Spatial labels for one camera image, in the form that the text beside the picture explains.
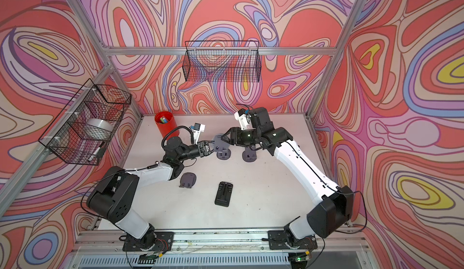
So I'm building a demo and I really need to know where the white marker in basket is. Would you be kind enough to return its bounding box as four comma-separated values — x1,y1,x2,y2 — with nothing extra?
88,146,104,163

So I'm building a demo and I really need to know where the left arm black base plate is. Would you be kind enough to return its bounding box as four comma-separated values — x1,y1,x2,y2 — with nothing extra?
119,231,175,253

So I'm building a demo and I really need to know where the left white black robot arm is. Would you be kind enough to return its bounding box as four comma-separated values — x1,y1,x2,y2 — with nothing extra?
86,123,213,253

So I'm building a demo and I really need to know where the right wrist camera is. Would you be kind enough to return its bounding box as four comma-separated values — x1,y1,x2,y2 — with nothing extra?
234,109,251,131

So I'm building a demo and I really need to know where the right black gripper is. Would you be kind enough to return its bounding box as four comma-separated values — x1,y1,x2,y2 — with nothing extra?
221,127,262,147

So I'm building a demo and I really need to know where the black rectangular phone stand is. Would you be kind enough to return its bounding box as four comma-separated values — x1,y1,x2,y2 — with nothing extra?
215,181,233,207

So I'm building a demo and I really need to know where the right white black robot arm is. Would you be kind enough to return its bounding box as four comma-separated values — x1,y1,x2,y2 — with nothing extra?
221,108,355,246

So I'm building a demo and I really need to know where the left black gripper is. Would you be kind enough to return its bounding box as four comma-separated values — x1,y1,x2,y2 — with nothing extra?
176,142,221,164

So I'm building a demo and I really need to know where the red cylindrical pen cup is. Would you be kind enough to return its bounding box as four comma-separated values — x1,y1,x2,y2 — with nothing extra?
155,111,178,137

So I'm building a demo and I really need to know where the grey phone stand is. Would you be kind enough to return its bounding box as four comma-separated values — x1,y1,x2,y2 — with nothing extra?
213,134,230,152
180,172,197,189
216,149,232,160
242,148,257,163

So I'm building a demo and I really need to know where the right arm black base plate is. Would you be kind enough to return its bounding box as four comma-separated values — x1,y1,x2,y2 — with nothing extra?
262,230,318,252

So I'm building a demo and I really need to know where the rear black wire basket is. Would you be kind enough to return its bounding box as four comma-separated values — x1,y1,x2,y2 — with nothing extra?
182,40,262,83

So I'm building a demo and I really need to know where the black wire basket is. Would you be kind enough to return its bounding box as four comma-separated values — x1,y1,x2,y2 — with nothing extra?
182,40,262,83
38,79,132,166

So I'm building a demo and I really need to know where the left black wire basket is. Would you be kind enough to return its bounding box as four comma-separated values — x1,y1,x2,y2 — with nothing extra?
38,79,132,166

